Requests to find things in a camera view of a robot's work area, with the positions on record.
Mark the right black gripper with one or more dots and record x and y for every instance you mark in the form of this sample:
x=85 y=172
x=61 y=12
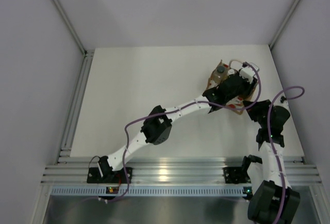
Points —
x=253 y=109

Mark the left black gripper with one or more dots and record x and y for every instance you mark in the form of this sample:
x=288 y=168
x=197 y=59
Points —
x=249 y=87

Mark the amber bottle white cap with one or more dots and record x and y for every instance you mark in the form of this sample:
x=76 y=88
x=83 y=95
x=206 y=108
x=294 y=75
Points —
x=231 y=72

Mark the clear jar grey lid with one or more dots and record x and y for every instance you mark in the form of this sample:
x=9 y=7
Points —
x=218 y=74

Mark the burlap watermelon canvas bag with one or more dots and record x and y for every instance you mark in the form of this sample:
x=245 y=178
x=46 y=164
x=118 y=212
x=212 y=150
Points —
x=213 y=95

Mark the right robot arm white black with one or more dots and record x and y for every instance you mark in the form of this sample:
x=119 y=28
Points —
x=273 y=199

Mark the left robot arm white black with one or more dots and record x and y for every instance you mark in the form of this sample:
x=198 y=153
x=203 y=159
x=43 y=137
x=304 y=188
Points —
x=155 y=128

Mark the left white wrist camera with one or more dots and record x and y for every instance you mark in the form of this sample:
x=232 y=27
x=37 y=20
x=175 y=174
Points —
x=248 y=71

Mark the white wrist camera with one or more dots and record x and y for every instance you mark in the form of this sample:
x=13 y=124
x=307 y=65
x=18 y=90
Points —
x=248 y=71
x=284 y=103

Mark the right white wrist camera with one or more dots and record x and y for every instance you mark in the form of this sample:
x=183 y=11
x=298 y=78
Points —
x=284 y=103

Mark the right aluminium frame post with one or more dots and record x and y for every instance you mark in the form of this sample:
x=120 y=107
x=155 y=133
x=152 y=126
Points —
x=284 y=23

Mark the aluminium frame post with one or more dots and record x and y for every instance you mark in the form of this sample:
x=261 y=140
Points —
x=61 y=11
x=284 y=23

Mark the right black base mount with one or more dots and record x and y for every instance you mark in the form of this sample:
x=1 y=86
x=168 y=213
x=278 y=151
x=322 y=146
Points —
x=236 y=175

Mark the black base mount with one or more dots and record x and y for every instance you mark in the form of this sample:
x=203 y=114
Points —
x=236 y=175
x=117 y=177

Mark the aluminium front rail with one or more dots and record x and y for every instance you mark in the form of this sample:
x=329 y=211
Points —
x=173 y=171

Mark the aluminium rail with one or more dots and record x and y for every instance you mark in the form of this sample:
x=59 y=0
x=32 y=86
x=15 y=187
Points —
x=173 y=171
x=75 y=104

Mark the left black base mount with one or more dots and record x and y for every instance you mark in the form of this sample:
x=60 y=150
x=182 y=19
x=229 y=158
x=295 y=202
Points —
x=117 y=177

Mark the left side aluminium rail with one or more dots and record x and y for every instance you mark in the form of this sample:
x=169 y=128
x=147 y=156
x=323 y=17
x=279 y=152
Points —
x=75 y=104

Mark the grey slotted cable duct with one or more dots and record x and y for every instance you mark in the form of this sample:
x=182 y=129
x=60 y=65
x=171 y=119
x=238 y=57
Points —
x=138 y=191

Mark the left aluminium frame post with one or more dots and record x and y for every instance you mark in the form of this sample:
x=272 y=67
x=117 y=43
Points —
x=61 y=11

